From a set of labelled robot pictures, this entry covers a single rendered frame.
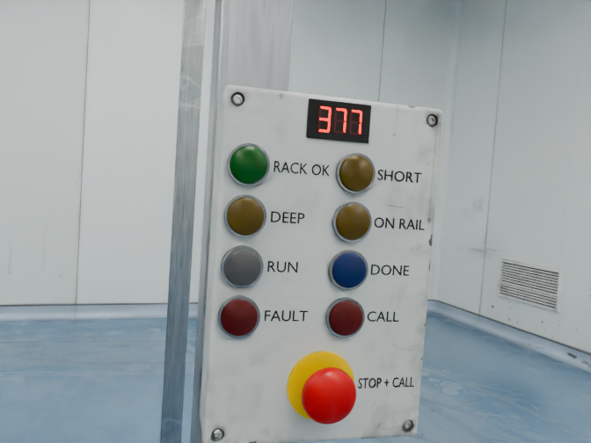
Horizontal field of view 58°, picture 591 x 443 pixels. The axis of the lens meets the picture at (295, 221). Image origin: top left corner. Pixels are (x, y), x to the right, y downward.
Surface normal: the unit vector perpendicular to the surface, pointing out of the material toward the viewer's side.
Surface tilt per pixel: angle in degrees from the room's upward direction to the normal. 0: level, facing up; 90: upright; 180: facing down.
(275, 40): 90
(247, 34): 90
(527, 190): 90
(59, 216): 90
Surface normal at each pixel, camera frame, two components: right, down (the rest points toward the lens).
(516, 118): -0.93, -0.04
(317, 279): 0.25, 0.07
